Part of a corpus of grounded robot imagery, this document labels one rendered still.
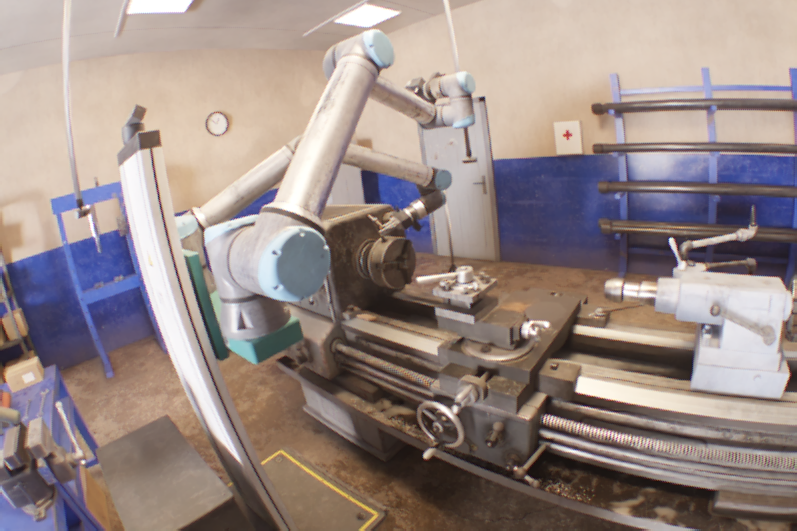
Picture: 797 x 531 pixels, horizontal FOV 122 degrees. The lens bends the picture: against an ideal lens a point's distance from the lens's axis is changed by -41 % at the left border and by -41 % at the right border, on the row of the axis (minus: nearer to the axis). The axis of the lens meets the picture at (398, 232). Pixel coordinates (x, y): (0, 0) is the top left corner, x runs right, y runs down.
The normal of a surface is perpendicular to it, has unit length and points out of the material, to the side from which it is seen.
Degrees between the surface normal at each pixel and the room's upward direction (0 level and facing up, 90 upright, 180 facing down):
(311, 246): 94
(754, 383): 90
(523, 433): 90
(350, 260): 90
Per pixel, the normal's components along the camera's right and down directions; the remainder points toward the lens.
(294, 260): 0.77, 0.11
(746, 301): -0.68, 0.12
